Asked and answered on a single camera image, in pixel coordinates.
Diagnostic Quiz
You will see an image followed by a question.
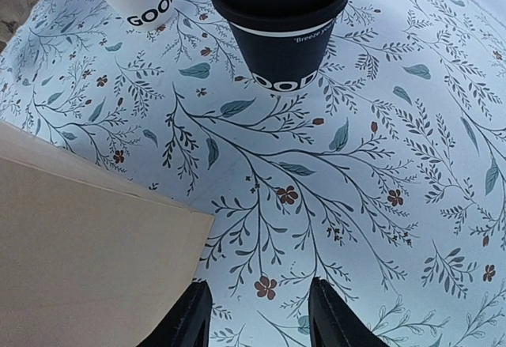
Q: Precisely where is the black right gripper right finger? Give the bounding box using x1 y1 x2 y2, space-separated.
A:
308 277 387 347

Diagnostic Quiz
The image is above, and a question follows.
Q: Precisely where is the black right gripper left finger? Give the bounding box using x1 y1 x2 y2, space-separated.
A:
138 281 213 347

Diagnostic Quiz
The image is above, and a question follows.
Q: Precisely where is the brown paper bag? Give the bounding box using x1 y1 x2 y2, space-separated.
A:
1 123 213 346

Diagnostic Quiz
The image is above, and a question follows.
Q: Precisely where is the black and white coffee cup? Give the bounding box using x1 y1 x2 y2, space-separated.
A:
230 19 335 93

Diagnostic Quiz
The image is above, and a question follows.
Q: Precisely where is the brown cardboard cup carrier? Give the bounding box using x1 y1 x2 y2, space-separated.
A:
1 0 40 51

